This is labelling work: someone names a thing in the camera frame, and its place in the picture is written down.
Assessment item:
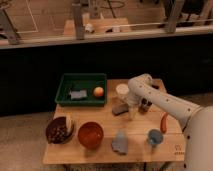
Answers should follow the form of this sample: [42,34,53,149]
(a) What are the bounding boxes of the red bowl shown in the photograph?
[78,122,104,150]

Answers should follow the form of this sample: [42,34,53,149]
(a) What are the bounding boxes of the brown bowl with nuts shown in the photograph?
[45,117,75,144]

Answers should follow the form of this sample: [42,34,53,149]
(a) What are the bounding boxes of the orange peach fruit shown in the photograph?
[93,87,104,98]

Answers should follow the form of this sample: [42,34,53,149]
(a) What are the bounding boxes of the metal cup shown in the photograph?
[140,98,152,112]

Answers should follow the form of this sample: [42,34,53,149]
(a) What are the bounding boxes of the blue sponge in tray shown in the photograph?
[69,90,87,100]

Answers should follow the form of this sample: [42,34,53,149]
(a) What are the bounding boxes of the white paper cup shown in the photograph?
[116,84,129,100]

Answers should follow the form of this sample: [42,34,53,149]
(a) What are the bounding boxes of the green plastic tray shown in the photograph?
[55,73,107,107]

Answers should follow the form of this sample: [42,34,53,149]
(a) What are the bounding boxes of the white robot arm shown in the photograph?
[127,74,213,171]

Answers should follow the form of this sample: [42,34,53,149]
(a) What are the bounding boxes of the blue mug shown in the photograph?
[147,129,164,146]

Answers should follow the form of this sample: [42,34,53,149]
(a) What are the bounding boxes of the crumpled blue cloth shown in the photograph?
[111,130,128,155]

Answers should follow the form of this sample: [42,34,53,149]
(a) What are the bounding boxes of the grey felt eraser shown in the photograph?
[112,103,129,116]

